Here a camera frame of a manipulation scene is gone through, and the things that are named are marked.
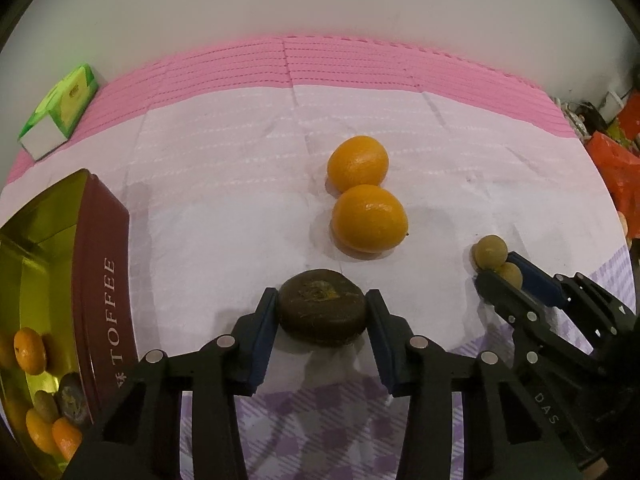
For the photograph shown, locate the small green fruit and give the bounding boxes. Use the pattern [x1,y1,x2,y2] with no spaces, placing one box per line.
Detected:
[34,390,60,425]
[472,234,508,270]
[496,261,523,289]

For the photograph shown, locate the mandarin orange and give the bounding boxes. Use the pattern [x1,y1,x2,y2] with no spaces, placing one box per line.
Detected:
[51,417,84,462]
[13,327,47,376]

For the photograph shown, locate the dark passion fruit gripped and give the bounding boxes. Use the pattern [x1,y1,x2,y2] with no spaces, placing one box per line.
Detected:
[55,372,91,429]

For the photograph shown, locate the large yellow orange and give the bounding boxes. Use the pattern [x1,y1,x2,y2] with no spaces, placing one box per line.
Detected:
[25,408,60,456]

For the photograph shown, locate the dark passion fruit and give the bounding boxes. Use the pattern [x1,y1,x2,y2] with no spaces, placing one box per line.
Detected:
[278,269,367,347]

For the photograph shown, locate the red plastic bag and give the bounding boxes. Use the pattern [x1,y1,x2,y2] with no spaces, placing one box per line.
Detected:
[587,100,639,240]

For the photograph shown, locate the near back orange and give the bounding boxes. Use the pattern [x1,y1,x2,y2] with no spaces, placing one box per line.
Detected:
[331,184,409,254]

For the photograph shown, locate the gold toffee tin box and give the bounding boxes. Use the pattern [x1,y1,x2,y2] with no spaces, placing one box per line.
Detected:
[1,169,138,479]

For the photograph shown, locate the far back orange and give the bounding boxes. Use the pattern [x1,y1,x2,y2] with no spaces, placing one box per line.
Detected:
[326,136,390,193]

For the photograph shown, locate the pink purple checked tablecloth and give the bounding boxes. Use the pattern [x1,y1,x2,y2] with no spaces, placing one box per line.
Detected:
[1,36,639,479]

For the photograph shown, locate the green tissue box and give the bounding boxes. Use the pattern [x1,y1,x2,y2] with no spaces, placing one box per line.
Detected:
[18,63,99,160]

